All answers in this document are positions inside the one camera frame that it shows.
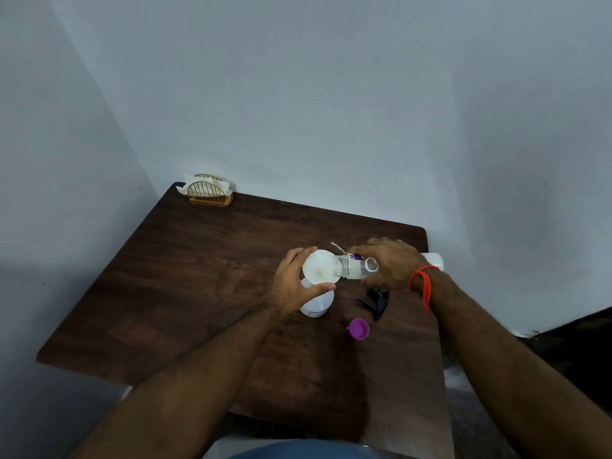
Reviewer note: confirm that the person's right hand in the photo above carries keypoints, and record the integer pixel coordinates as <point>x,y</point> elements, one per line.
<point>397,267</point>

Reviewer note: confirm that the person's left hand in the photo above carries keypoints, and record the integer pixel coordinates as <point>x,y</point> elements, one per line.
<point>286,286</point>

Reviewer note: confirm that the person's left thumb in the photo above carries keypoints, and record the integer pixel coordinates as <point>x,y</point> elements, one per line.
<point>319,289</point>

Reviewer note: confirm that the person's right thumb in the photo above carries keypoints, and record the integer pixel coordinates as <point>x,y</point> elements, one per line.
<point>374,280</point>

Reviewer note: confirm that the white plastic funnel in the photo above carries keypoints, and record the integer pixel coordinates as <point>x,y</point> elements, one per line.
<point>319,267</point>

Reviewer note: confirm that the clear bottle with purple label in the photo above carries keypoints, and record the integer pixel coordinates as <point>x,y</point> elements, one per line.
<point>353,267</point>

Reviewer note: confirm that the person's left forearm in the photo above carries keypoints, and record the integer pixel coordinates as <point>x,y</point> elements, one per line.
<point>191,391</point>

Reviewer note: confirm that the person's right forearm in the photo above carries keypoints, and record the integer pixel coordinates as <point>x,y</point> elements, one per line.
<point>507,372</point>

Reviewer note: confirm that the white spray bottle body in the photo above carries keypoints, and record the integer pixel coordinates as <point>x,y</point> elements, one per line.
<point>318,305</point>

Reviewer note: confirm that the black spray trigger head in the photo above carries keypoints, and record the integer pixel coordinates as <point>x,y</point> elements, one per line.
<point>377,301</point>

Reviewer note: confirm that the clear sprayer dip tube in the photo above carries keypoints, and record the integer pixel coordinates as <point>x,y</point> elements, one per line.
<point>337,248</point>

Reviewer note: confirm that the purple bottle cap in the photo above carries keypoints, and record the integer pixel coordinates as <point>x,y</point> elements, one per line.
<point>358,329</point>

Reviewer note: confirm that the orange wrist thread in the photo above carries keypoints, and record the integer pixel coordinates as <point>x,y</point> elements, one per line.
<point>425,286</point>

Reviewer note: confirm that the person's blue clothing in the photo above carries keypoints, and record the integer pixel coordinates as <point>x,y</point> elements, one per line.
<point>311,450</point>

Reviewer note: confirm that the white paper napkins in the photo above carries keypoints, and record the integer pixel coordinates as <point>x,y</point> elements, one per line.
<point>191,182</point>

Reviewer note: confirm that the dark furniture piece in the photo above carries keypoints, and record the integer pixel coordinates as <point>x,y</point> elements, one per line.
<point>573,358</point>

